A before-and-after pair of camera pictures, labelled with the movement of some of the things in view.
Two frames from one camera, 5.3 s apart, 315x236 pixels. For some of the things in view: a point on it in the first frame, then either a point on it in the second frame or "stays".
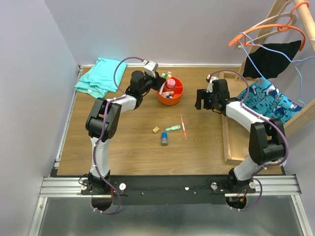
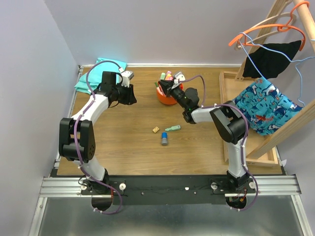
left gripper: [157, 84] → [130, 98]
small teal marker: [174, 128] stays
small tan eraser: [155, 130] stays
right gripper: [202, 94] → [166, 85]
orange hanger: [241, 40] stays
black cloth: [270, 63] stays
